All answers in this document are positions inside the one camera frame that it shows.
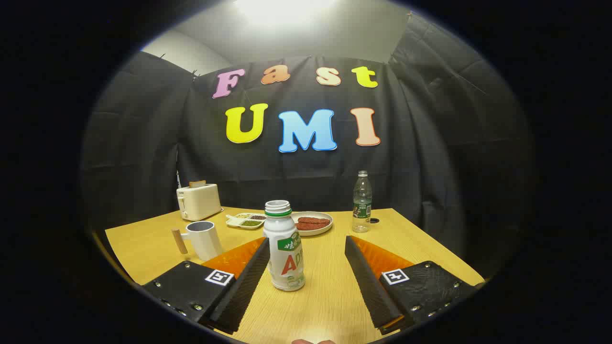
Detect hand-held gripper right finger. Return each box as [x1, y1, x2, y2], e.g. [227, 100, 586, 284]
[344, 235, 486, 335]

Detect white divided dish of beans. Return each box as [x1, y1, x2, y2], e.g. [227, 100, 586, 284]
[226, 213, 267, 230]

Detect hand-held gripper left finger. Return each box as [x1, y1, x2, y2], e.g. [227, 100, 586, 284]
[142, 236, 271, 335]

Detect white cup wooden handle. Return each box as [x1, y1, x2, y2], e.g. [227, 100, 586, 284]
[172, 221, 224, 261]

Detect wooden table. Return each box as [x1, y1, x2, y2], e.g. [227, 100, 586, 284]
[104, 206, 486, 344]

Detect cream toaster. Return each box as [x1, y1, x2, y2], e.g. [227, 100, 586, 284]
[176, 183, 223, 221]

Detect white juice bottle green ring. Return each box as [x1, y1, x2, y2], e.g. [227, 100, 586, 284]
[263, 200, 306, 292]

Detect clear plastic water bottle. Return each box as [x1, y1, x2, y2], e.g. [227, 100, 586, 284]
[352, 171, 372, 233]

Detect black backdrop cloth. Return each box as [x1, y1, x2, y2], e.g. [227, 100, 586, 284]
[81, 14, 534, 282]

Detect red meat strips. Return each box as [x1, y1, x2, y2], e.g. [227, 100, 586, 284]
[295, 217, 331, 231]

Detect round white plate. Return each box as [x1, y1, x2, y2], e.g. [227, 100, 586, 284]
[290, 211, 334, 237]

